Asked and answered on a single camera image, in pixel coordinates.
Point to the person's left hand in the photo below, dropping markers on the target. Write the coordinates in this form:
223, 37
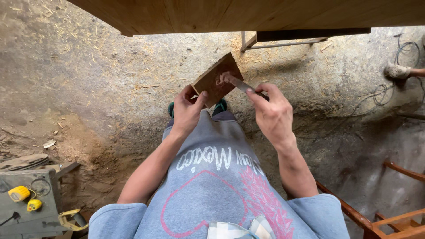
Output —
186, 113

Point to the person's right hand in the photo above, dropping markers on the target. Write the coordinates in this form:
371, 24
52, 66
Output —
274, 116

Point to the small brown hardboard piece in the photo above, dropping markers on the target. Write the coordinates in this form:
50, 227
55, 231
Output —
212, 84

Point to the metal putty knife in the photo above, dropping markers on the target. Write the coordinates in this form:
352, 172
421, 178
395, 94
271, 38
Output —
244, 86

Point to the green sandal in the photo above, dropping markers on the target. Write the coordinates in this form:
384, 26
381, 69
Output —
171, 109
220, 105

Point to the dark shorts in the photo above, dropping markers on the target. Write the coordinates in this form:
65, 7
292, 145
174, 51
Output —
224, 116

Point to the lump of brown wood filler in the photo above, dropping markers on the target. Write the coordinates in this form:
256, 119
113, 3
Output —
223, 78

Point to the grey printed t-shirt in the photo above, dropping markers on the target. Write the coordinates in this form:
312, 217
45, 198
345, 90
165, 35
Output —
215, 186

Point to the large wooden panel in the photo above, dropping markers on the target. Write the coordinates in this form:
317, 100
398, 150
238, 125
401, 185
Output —
252, 13

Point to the checkered cloth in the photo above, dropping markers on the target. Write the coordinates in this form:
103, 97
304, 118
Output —
239, 229

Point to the grey wooden plank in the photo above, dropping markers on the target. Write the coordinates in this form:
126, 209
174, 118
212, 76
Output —
64, 167

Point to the stack of grey sheets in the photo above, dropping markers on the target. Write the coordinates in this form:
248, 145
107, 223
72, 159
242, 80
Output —
23, 161

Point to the small yellow tape measure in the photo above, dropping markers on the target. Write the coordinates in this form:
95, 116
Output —
34, 204

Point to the grey metal machine table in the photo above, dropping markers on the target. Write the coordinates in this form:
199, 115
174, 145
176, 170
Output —
26, 205

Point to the light wooden frame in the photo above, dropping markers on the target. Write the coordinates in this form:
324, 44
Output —
265, 44

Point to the brown wooden chair frame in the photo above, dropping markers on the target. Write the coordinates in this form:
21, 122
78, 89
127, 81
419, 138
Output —
381, 212

